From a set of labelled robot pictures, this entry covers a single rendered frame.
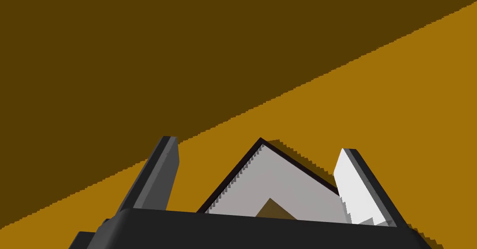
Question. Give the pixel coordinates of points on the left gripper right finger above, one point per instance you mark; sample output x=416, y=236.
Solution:
x=359, y=189

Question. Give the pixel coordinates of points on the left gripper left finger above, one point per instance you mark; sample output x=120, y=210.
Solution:
x=156, y=178

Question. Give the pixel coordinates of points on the grey black-edged cabinet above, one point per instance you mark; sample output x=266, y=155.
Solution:
x=275, y=178

